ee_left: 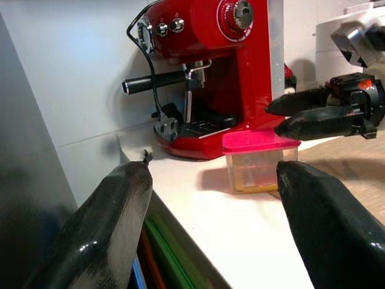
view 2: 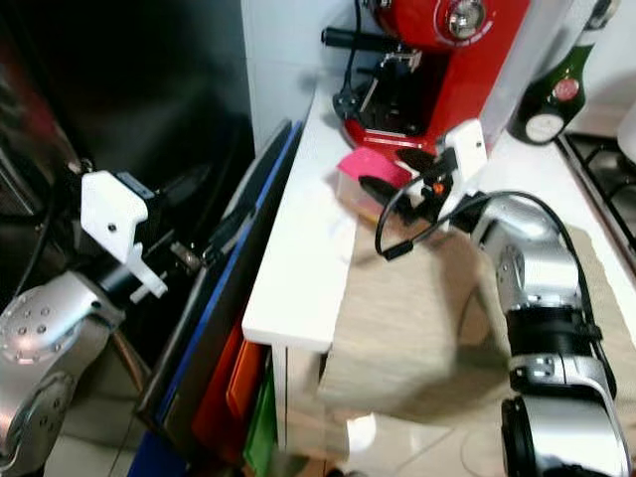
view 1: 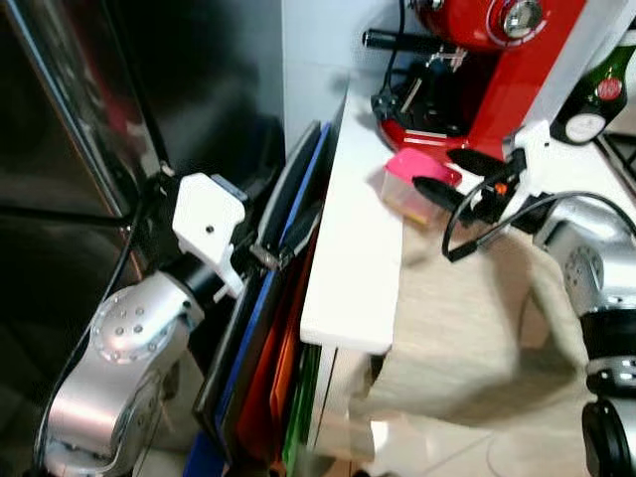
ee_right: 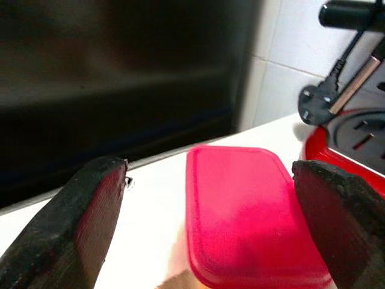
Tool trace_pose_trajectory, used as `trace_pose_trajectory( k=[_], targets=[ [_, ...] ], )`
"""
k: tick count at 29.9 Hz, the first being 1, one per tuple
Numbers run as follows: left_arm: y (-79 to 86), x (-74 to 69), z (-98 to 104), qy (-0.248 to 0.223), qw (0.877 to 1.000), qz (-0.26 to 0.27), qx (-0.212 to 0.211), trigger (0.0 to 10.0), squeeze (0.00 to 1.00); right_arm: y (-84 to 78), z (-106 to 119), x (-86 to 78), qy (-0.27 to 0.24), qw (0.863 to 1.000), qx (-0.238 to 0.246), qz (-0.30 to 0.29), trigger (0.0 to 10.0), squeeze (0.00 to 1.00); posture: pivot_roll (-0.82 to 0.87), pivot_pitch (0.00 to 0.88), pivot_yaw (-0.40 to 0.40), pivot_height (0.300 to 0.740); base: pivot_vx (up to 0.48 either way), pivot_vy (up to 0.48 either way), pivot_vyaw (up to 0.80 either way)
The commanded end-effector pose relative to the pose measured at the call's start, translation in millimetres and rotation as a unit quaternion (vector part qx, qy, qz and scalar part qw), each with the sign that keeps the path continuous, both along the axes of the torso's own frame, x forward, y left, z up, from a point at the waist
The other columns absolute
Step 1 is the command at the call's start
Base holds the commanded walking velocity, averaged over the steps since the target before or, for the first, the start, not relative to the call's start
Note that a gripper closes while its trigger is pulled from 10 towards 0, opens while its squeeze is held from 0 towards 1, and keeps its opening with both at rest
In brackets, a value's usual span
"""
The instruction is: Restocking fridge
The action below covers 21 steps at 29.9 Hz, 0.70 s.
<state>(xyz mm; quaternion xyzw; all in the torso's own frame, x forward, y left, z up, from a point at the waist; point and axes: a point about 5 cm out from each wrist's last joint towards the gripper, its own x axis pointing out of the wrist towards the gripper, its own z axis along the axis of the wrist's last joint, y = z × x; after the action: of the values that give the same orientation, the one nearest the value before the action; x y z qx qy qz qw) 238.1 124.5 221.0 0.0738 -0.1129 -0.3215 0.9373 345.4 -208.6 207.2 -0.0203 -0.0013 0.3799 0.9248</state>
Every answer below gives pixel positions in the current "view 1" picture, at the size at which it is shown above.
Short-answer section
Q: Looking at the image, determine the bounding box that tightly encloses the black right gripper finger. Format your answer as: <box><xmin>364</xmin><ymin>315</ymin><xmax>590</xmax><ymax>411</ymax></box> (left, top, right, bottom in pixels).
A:
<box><xmin>412</xmin><ymin>176</ymin><xmax>470</xmax><ymax>213</ymax></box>
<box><xmin>445</xmin><ymin>149</ymin><xmax>508</xmax><ymax>180</ymax></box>

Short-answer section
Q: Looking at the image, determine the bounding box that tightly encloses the pink lidded food container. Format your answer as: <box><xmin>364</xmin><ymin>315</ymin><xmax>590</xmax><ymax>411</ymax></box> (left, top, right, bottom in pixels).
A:
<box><xmin>382</xmin><ymin>149</ymin><xmax>464</xmax><ymax>227</ymax></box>

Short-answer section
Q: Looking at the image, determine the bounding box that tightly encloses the red coffee machine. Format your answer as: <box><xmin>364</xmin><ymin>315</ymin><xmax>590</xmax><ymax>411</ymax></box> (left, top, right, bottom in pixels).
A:
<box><xmin>361</xmin><ymin>0</ymin><xmax>625</xmax><ymax>167</ymax></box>

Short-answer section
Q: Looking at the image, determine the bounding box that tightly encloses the black coffee machine plug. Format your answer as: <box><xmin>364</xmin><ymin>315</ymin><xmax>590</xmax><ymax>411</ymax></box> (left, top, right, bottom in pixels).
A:
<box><xmin>371</xmin><ymin>0</ymin><xmax>410</xmax><ymax>120</ymax></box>

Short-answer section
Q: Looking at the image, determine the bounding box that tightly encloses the dark green liqueur bottle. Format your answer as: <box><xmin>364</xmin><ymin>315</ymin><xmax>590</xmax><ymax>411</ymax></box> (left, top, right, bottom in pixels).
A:
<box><xmin>550</xmin><ymin>33</ymin><xmax>636</xmax><ymax>148</ymax></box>

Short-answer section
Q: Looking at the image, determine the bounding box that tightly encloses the blue plastic tray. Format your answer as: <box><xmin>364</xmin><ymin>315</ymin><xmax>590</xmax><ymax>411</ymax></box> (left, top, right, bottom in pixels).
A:
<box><xmin>184</xmin><ymin>432</ymin><xmax>228</xmax><ymax>477</ymax></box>

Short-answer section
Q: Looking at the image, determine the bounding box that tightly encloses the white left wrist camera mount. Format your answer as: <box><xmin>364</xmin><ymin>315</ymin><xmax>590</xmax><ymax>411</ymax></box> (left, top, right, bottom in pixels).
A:
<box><xmin>171</xmin><ymin>174</ymin><xmax>247</xmax><ymax>299</ymax></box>

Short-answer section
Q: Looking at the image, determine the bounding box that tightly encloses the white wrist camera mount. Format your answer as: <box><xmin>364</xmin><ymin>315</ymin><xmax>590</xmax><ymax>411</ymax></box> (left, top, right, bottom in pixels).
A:
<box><xmin>171</xmin><ymin>174</ymin><xmax>247</xmax><ymax>299</ymax></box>
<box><xmin>505</xmin><ymin>121</ymin><xmax>555</xmax><ymax>197</ymax></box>

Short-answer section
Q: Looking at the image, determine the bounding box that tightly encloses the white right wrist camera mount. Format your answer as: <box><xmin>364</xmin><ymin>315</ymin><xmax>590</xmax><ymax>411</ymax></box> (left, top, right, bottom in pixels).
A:
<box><xmin>505</xmin><ymin>121</ymin><xmax>555</xmax><ymax>197</ymax></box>

